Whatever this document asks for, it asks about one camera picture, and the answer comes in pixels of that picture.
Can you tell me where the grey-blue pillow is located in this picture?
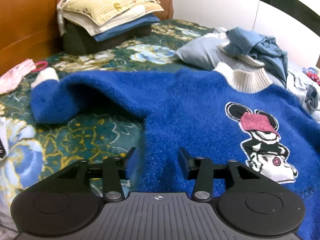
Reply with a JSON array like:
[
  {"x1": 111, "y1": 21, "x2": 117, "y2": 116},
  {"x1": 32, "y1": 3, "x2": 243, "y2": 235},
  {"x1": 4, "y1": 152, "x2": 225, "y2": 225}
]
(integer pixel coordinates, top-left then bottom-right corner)
[{"x1": 174, "y1": 34, "x2": 280, "y2": 85}]

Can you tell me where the light blue sheet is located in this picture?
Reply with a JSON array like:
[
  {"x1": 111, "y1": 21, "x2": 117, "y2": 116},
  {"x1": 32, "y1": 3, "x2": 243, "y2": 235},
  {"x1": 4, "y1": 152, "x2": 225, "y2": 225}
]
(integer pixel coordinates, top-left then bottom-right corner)
[{"x1": 285, "y1": 62, "x2": 320, "y2": 123}]

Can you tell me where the small blue-grey cloth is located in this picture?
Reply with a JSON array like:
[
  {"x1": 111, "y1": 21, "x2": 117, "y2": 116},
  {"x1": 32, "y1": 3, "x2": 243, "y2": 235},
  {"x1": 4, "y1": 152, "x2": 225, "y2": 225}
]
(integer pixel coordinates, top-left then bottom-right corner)
[{"x1": 304, "y1": 84, "x2": 320, "y2": 111}]

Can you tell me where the blue folded cloth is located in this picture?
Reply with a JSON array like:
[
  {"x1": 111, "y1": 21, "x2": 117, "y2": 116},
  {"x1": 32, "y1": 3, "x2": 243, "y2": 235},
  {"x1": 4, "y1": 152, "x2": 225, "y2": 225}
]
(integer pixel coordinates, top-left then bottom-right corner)
[{"x1": 93, "y1": 14, "x2": 161, "y2": 42}]

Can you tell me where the white and black wardrobe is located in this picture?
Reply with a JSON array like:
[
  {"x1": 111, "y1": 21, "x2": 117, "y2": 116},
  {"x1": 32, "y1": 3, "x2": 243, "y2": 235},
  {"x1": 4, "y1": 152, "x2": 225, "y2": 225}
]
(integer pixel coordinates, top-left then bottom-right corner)
[{"x1": 172, "y1": 0, "x2": 320, "y2": 68}]

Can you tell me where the green floral blanket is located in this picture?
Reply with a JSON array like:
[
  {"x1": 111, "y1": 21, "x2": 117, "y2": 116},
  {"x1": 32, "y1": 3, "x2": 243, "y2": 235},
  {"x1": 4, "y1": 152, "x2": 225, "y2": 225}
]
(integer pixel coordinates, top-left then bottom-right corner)
[{"x1": 0, "y1": 17, "x2": 220, "y2": 240}]

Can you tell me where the blue fuzzy sweater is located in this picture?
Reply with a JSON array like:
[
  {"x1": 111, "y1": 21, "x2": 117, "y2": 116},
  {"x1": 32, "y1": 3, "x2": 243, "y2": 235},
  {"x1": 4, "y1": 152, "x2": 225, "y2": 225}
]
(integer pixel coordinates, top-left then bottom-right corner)
[{"x1": 30, "y1": 67, "x2": 320, "y2": 240}]

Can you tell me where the white pillow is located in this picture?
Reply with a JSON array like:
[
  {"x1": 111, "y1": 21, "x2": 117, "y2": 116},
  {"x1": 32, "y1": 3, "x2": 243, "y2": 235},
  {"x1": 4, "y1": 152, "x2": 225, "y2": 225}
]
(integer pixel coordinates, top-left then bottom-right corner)
[{"x1": 64, "y1": 4, "x2": 164, "y2": 36}]

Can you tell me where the pink hair tie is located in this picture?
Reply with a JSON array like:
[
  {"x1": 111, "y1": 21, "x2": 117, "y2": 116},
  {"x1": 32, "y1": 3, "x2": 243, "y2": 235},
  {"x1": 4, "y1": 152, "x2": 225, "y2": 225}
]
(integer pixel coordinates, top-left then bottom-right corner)
[{"x1": 34, "y1": 60, "x2": 49, "y2": 72}]

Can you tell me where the grey floral cloth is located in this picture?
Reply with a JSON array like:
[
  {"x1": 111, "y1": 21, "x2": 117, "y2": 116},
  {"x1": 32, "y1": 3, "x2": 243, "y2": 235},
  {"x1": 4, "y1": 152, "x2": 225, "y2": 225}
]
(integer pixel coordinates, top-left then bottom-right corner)
[{"x1": 0, "y1": 200, "x2": 18, "y2": 240}]

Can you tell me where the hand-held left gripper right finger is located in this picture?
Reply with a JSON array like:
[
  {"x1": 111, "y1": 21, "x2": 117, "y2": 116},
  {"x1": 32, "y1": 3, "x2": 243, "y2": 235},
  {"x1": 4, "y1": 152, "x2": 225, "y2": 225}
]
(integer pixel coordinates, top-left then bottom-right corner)
[{"x1": 178, "y1": 148, "x2": 260, "y2": 203}]

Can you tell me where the colourful flower blanket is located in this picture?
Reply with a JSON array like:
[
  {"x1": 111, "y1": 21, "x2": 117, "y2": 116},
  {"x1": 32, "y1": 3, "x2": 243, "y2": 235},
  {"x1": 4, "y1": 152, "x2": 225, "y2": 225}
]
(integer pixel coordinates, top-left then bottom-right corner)
[{"x1": 302, "y1": 66, "x2": 320, "y2": 87}]

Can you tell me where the stack of pillows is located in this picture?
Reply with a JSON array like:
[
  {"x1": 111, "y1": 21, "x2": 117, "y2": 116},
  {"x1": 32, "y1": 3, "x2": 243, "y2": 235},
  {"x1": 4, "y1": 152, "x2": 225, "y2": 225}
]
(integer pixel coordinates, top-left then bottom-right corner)
[{"x1": 56, "y1": 0, "x2": 162, "y2": 28}]

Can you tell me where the wooden bed headboard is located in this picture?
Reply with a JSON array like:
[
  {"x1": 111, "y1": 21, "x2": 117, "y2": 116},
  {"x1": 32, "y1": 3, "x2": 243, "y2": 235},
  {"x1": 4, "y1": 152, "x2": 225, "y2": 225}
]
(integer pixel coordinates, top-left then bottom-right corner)
[{"x1": 0, "y1": 0, "x2": 174, "y2": 77}]

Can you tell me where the dark grey pillow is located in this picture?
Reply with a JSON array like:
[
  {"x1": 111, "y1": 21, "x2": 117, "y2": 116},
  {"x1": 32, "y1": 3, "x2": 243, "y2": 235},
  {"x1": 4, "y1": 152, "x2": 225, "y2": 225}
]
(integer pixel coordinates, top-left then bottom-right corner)
[{"x1": 62, "y1": 20, "x2": 152, "y2": 55}]

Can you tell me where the blue crumpled garment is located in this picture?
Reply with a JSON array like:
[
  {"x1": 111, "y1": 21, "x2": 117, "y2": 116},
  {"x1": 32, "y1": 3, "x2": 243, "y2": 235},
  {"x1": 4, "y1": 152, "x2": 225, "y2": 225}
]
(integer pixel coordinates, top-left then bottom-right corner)
[{"x1": 225, "y1": 27, "x2": 288, "y2": 88}]

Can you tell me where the pink cloth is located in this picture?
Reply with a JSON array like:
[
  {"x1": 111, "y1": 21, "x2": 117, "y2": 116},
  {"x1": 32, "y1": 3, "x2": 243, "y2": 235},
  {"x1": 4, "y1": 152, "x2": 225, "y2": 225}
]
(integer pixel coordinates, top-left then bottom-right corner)
[{"x1": 0, "y1": 59, "x2": 38, "y2": 94}]

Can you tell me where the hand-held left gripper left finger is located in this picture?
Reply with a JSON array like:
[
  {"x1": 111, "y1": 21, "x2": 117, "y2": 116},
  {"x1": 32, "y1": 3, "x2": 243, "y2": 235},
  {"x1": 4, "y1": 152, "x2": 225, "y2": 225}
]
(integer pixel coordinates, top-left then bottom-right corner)
[{"x1": 58, "y1": 147, "x2": 137, "y2": 203}]

